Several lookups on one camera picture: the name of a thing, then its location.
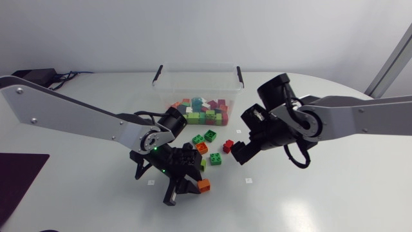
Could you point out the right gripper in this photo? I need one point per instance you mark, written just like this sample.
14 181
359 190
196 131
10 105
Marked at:
273 137

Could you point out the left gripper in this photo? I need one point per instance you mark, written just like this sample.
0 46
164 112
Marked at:
167 159

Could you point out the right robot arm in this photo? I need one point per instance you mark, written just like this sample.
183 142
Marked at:
354 117

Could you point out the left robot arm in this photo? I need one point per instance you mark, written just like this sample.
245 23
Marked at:
64 112

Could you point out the pile of toy bricks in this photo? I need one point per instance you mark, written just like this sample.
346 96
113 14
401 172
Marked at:
209 111

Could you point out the clear plastic container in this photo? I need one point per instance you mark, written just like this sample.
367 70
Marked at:
198 83

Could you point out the red toy brick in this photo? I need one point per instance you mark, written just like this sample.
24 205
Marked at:
228 146

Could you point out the orange toy brick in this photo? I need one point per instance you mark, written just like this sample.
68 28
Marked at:
201 148
204 186

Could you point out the light green toy brick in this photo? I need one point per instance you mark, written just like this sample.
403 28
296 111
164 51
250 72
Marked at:
192 118
203 165

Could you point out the teal toy brick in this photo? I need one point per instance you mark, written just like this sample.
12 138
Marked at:
196 103

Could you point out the dark mat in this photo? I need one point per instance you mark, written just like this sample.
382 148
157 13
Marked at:
17 180

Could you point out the black power brick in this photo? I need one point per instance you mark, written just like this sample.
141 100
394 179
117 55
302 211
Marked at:
37 76

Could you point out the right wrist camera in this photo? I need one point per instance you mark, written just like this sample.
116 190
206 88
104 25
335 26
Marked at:
254 116

